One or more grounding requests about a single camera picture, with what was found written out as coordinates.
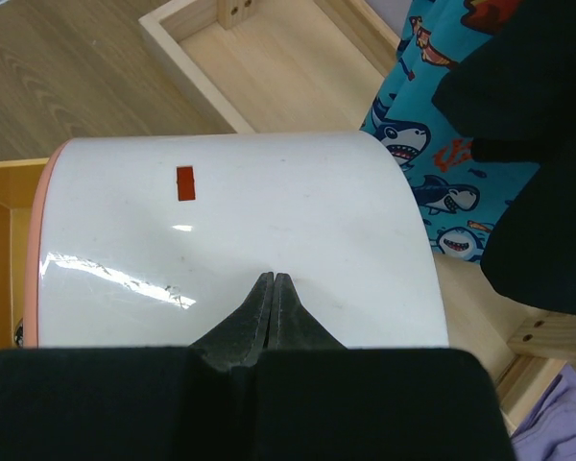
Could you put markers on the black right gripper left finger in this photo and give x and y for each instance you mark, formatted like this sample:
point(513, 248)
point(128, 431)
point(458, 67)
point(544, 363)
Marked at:
point(143, 403)

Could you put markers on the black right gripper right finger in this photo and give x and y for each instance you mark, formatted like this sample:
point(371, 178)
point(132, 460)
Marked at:
point(305, 397)

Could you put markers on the purple folded cloth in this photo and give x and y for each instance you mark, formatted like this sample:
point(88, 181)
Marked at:
point(549, 430)

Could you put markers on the blue shark print cloth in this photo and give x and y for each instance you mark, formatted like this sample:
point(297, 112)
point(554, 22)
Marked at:
point(460, 200)

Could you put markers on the wooden clothes rack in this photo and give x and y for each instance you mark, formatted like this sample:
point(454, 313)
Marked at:
point(294, 66)

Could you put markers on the black hanging garment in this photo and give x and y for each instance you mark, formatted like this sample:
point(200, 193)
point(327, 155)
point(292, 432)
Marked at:
point(515, 97)

